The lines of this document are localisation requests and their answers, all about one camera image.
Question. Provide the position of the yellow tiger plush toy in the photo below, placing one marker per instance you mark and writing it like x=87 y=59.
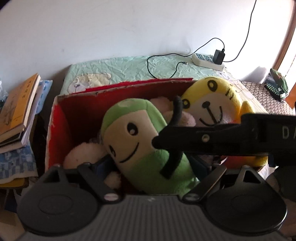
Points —
x=214 y=101

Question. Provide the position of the wooden window frame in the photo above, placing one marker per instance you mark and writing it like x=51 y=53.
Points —
x=287 y=40

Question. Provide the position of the yellow book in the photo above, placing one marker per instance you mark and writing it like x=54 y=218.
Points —
x=16 y=110

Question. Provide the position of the stack of books and papers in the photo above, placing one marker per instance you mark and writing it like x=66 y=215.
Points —
x=17 y=158

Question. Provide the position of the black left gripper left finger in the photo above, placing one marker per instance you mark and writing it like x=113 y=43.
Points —
x=101 y=190

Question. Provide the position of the red cardboard box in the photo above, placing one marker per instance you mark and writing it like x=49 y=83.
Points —
x=116 y=122

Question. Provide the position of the pink plush toy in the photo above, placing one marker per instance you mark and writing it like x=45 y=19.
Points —
x=92 y=152

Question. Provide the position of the brown patterned mat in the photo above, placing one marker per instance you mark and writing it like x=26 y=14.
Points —
x=271 y=105

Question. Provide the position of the green plush toy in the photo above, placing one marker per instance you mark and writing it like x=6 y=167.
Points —
x=143 y=143

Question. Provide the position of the white power strip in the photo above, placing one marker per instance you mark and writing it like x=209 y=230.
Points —
x=206 y=61

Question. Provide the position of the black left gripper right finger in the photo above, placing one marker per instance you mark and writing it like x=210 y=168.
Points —
x=208 y=180

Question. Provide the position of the green cartoon bed sheet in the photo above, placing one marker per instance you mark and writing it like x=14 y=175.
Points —
x=116 y=70

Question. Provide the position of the black power adapter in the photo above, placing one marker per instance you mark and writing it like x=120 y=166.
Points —
x=219 y=56

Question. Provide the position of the green patterned cloth item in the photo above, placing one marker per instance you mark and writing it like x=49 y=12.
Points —
x=276 y=85

